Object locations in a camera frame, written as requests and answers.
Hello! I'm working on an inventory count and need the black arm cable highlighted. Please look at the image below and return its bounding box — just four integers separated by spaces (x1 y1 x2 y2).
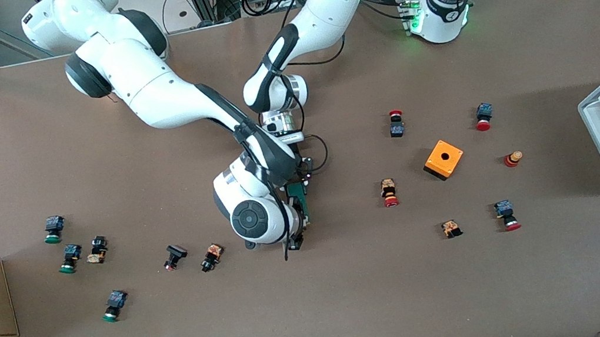
231 116 298 266
281 31 367 176

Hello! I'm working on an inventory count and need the orange button enclosure box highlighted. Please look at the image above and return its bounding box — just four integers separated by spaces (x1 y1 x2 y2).
419 136 468 184

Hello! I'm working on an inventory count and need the brown paper table cover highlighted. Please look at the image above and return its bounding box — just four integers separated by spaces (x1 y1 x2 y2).
0 0 600 337

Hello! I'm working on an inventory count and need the green circuit board module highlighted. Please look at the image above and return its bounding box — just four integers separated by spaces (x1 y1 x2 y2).
286 182 314 231

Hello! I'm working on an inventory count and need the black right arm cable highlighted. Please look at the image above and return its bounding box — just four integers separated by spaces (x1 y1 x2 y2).
231 116 298 266

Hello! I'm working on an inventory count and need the black selector switch orange block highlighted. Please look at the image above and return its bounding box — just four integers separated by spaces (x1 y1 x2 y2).
84 234 112 266
198 242 227 274

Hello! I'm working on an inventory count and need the red mushroom button orange block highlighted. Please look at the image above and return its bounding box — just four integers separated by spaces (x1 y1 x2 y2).
378 178 401 209

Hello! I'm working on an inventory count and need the black square-head red switch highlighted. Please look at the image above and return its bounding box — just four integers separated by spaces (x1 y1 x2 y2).
161 243 191 273

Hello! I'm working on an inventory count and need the orange contact block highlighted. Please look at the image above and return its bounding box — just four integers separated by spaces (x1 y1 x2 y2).
441 218 464 240

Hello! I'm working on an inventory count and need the red mushroom button blue block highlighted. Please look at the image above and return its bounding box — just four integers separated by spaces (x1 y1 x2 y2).
387 109 408 139
472 101 496 132
492 198 522 233

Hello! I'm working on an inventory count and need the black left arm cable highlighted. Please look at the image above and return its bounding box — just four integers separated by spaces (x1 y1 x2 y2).
281 31 367 176

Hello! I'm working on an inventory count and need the red yellow button head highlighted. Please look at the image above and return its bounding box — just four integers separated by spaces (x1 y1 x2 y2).
502 149 525 169

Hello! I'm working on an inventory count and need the green mushroom push button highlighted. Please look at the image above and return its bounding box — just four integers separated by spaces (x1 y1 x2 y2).
41 214 69 246
98 288 132 325
55 242 86 276

